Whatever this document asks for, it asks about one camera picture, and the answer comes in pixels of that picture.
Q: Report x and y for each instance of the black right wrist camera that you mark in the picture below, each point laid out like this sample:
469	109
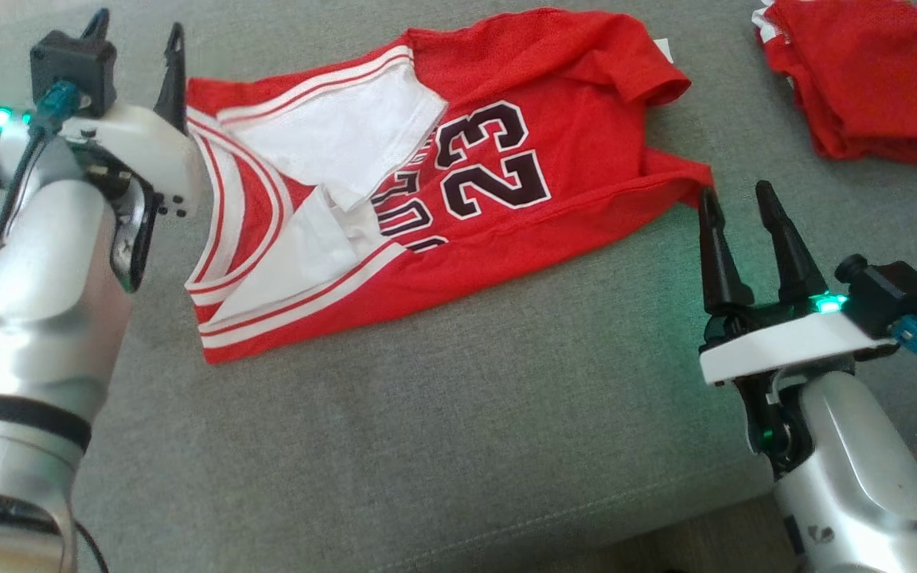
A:
892	294

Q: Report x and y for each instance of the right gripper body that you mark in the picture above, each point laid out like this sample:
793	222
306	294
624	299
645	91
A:
785	346

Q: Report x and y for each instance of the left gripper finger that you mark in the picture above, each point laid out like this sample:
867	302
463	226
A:
172	87
96	22

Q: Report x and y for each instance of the red mesh shorts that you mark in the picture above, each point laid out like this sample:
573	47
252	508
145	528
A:
872	79

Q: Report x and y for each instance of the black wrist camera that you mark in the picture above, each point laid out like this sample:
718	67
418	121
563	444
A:
892	294
72	64

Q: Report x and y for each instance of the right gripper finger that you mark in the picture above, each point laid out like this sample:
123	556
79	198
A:
723	263
793	263

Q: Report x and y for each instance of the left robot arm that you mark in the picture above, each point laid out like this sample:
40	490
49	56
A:
29	318

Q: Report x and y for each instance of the teal left camera connector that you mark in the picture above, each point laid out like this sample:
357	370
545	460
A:
56	107

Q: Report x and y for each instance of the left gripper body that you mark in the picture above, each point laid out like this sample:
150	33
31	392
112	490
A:
148	147

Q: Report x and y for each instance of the red basketball jersey number 23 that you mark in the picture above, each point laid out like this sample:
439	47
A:
570	72

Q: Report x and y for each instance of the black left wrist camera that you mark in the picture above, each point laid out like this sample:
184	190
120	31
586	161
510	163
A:
72	64

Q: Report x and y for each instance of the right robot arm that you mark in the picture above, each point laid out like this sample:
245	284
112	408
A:
856	477

